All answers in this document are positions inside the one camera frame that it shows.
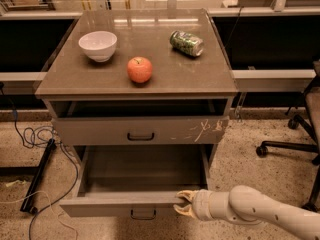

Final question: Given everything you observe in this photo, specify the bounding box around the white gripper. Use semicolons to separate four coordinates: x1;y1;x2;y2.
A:
173;190;229;221

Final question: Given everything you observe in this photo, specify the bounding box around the grey drawer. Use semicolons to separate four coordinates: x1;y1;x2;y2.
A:
52;116;229;146
60;144;209;220

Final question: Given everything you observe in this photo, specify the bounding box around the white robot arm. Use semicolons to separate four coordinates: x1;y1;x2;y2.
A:
173;185;320;240

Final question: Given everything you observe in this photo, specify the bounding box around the grey top drawer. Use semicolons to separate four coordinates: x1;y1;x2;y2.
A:
52;116;229;146

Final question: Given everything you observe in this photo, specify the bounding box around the red apple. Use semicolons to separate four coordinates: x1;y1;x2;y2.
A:
127;57;153;83

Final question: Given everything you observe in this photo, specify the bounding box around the black office chair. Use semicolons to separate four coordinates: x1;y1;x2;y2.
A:
255;60;320;213

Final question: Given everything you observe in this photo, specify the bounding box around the green soda can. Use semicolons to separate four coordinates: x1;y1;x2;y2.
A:
169;30;204;57

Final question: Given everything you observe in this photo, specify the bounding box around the black metal floor bar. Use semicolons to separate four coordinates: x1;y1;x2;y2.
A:
20;138;56;214

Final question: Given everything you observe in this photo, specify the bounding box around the white ceramic bowl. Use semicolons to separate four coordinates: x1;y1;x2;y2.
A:
78;31;117;62

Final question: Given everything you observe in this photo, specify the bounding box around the white floor cable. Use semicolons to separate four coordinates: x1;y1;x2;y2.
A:
0;178;80;240

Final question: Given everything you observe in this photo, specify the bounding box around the blue floor cable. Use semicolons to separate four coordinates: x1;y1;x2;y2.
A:
0;82;80;240

